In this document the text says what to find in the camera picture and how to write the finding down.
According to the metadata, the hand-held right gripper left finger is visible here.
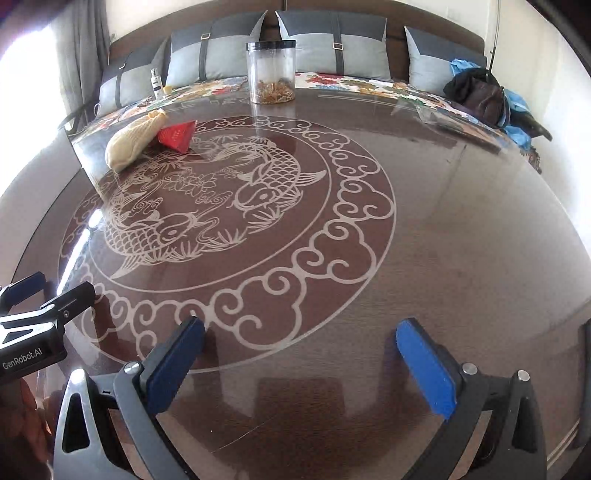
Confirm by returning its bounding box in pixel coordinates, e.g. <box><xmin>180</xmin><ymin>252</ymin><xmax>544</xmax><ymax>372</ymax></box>
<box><xmin>51</xmin><ymin>316</ymin><xmax>206</xmax><ymax>480</ymax></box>

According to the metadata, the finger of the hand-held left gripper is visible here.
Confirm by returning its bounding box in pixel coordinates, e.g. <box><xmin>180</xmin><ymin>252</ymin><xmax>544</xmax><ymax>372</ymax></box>
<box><xmin>0</xmin><ymin>272</ymin><xmax>47</xmax><ymax>317</ymax></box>
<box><xmin>39</xmin><ymin>282</ymin><xmax>97</xmax><ymax>326</ymax></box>

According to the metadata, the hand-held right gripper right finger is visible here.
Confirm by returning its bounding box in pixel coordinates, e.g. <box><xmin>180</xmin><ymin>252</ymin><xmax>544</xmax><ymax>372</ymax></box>
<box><xmin>396</xmin><ymin>318</ymin><xmax>550</xmax><ymax>480</ymax></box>

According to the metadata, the brown patterned glass desktop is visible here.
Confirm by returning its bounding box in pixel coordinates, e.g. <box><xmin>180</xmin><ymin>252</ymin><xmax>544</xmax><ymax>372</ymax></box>
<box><xmin>9</xmin><ymin>85</ymin><xmax>591</xmax><ymax>480</ymax></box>

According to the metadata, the person's left hand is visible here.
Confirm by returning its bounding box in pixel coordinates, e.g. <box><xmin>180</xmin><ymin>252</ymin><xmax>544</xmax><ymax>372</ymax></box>
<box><xmin>0</xmin><ymin>376</ymin><xmax>51</xmax><ymax>462</ymax></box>

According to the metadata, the cream knit pouch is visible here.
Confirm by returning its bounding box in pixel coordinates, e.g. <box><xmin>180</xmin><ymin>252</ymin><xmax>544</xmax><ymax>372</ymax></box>
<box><xmin>105</xmin><ymin>111</ymin><xmax>168</xmax><ymax>174</ymax></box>

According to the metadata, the red box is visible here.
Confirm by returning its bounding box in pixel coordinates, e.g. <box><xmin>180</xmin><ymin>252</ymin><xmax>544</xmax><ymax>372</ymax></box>
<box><xmin>157</xmin><ymin>119</ymin><xmax>199</xmax><ymax>153</ymax></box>

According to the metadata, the grey blue pillow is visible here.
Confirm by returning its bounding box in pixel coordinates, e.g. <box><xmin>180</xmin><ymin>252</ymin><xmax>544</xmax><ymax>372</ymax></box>
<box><xmin>276</xmin><ymin>10</ymin><xmax>393</xmax><ymax>83</ymax></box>
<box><xmin>404</xmin><ymin>25</ymin><xmax>488</xmax><ymax>97</ymax></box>
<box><xmin>165</xmin><ymin>10</ymin><xmax>269</xmax><ymax>88</ymax></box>
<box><xmin>98</xmin><ymin>39</ymin><xmax>169</xmax><ymax>114</ymax></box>

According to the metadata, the clear plastic sleeve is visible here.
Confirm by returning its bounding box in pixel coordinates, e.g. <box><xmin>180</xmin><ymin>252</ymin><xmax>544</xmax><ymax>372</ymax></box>
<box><xmin>416</xmin><ymin>104</ymin><xmax>504</xmax><ymax>148</ymax></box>

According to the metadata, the grey curtain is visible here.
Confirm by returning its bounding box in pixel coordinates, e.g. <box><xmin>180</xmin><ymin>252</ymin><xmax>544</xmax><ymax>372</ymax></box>
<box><xmin>51</xmin><ymin>0</ymin><xmax>112</xmax><ymax>116</ymax></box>

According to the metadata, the black bag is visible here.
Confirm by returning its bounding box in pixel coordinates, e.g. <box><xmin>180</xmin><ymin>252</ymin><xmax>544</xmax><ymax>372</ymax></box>
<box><xmin>443</xmin><ymin>68</ymin><xmax>552</xmax><ymax>141</ymax></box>

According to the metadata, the floral blanket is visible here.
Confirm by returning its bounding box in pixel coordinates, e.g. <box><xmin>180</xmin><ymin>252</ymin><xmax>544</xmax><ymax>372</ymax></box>
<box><xmin>60</xmin><ymin>74</ymin><xmax>543</xmax><ymax>174</ymax></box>

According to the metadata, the dark bag with blue cloth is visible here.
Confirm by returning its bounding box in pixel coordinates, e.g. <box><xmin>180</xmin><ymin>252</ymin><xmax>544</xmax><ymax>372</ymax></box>
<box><xmin>450</xmin><ymin>58</ymin><xmax>532</xmax><ymax>148</ymax></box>

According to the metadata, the clear jar with black lid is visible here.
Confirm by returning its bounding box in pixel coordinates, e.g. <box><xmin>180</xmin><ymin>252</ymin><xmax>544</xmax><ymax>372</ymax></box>
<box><xmin>246</xmin><ymin>41</ymin><xmax>297</xmax><ymax>106</ymax></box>

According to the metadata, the thin metal pole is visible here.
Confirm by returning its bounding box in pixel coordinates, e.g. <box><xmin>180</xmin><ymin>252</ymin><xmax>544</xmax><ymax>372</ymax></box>
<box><xmin>489</xmin><ymin>0</ymin><xmax>504</xmax><ymax>70</ymax></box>

